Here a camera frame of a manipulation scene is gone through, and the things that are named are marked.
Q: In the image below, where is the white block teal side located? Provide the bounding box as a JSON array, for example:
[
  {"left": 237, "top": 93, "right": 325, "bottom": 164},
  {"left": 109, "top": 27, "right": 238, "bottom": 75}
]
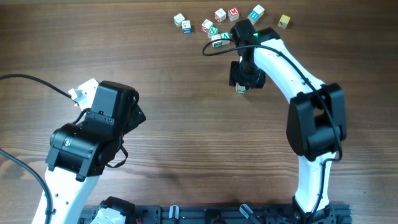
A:
[{"left": 236, "top": 83, "right": 247, "bottom": 94}]

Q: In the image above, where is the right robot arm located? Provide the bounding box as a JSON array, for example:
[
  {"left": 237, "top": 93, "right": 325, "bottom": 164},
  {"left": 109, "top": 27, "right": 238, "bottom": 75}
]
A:
[{"left": 229, "top": 19, "right": 351, "bottom": 223}]

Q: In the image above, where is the white block red edge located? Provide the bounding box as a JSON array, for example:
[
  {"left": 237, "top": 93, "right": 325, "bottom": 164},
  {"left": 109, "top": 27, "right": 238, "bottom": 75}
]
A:
[{"left": 215, "top": 8, "right": 227, "bottom": 22}]

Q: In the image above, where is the white block blue side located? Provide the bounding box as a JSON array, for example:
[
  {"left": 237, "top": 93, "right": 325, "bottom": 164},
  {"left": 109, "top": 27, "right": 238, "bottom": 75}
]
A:
[{"left": 182, "top": 21, "right": 192, "bottom": 34}]

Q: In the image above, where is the white block far left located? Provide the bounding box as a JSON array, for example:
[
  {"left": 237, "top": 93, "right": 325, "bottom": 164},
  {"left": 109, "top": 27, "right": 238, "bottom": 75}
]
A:
[{"left": 174, "top": 13, "right": 185, "bottom": 27}]

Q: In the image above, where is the green N letter block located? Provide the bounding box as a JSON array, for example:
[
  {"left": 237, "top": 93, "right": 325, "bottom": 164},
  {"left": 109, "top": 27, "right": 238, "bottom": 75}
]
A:
[{"left": 208, "top": 26, "right": 219, "bottom": 39}]

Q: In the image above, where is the yellow top block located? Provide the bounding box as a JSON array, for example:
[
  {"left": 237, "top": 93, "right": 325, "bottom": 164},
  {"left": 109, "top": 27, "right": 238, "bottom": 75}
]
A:
[{"left": 277, "top": 14, "right": 290, "bottom": 29}]

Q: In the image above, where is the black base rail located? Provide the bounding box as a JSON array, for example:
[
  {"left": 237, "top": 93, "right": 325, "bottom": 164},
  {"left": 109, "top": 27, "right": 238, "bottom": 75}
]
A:
[{"left": 79, "top": 203, "right": 352, "bottom": 224}]

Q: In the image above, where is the white block yellow side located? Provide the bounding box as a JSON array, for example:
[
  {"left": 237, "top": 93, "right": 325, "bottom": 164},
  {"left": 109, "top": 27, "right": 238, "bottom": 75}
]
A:
[{"left": 253, "top": 4, "right": 265, "bottom": 17}]

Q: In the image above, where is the green V letter block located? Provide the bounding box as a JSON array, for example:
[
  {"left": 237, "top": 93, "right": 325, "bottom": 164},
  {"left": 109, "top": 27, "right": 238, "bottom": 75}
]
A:
[{"left": 220, "top": 32, "right": 231, "bottom": 45}]

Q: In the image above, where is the white block green N side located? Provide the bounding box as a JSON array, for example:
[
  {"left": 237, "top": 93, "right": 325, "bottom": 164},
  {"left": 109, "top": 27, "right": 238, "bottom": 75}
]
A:
[{"left": 211, "top": 34, "right": 223, "bottom": 48}]

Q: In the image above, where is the blue top block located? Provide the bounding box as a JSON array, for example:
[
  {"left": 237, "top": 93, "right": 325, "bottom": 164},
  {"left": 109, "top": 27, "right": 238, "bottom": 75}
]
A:
[{"left": 248, "top": 11, "right": 259, "bottom": 25}]

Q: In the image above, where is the white block red side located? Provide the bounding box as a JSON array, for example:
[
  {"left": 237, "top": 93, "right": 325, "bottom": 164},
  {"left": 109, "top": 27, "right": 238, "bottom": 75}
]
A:
[{"left": 201, "top": 19, "right": 213, "bottom": 33}]

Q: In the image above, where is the red M letter block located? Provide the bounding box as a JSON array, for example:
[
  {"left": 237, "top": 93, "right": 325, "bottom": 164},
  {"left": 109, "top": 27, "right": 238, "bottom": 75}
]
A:
[{"left": 228, "top": 7, "right": 240, "bottom": 21}]

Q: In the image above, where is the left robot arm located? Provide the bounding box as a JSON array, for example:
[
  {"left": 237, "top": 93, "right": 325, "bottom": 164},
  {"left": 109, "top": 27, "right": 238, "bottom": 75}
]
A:
[{"left": 33, "top": 78, "right": 146, "bottom": 223}]

